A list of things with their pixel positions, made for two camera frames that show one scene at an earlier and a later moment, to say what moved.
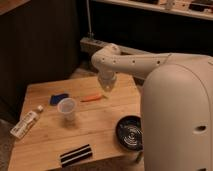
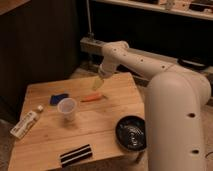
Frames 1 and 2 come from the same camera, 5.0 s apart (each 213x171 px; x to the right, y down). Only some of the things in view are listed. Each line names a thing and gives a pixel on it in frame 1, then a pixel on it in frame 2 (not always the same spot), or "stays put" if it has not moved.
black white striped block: [75, 155] stays put
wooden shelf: [195, 8] stays put
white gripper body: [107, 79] -> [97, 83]
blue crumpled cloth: [55, 98] stays put
